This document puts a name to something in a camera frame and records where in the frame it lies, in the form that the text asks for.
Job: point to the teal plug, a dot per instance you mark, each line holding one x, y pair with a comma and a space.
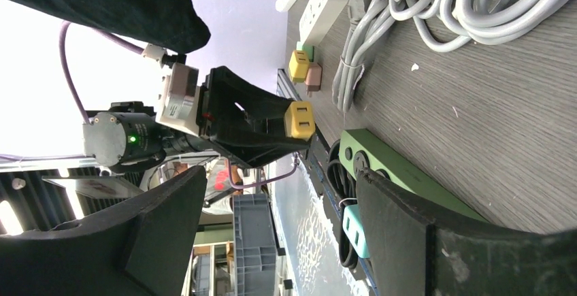
354, 231

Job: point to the pink plug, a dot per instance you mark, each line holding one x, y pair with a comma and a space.
313, 80

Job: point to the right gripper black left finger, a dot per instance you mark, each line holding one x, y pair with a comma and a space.
140, 246

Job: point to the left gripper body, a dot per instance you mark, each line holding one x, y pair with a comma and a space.
215, 110

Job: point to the black garment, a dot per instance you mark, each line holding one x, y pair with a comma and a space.
172, 24

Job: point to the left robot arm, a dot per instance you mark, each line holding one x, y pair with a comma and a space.
126, 138

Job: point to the green power strip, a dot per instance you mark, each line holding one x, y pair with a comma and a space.
360, 149

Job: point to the yellow plug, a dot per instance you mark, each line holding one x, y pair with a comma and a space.
299, 120
298, 66

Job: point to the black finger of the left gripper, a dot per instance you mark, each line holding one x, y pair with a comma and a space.
255, 104

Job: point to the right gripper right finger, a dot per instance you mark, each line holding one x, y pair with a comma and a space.
418, 247

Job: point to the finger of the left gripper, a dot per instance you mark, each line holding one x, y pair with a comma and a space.
255, 143

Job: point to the white power strip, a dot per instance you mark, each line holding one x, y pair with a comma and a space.
317, 19

